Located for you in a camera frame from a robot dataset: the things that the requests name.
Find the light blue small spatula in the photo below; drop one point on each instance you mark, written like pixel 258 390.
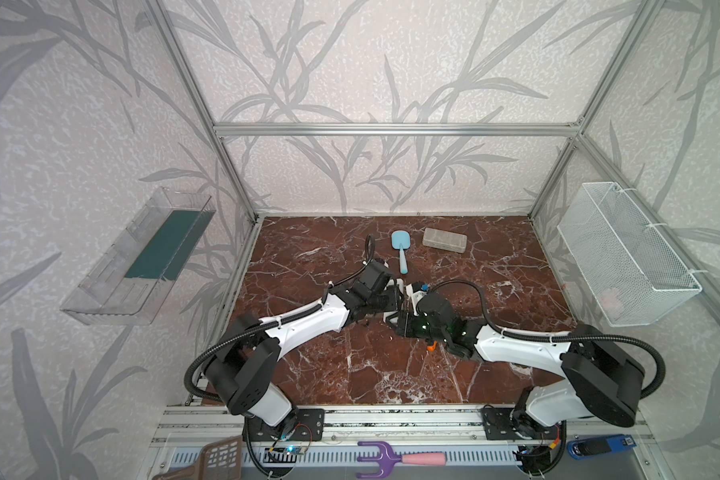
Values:
pixel 401 241

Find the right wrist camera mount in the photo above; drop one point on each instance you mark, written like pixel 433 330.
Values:
pixel 416 290

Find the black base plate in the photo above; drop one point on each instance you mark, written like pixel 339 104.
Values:
pixel 507 423
pixel 300 425

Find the white wire mesh basket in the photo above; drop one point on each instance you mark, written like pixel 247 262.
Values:
pixel 634 274

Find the brown plastic basket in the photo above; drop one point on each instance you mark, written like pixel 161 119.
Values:
pixel 220 460

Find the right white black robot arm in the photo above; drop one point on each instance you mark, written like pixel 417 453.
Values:
pixel 598 378

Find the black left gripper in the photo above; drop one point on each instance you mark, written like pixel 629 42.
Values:
pixel 385 298

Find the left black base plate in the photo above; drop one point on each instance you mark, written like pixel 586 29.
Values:
pixel 300 425

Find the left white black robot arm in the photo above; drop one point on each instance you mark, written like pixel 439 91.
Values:
pixel 241 367

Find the clear wall shelf green mat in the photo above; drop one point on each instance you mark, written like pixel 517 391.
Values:
pixel 128 285

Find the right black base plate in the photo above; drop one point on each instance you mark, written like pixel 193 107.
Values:
pixel 507 423

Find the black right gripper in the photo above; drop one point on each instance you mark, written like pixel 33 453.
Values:
pixel 405 323

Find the purple pink garden fork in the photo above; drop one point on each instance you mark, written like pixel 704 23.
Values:
pixel 386 459

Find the blue black device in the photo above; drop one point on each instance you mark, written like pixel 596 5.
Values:
pixel 597 446

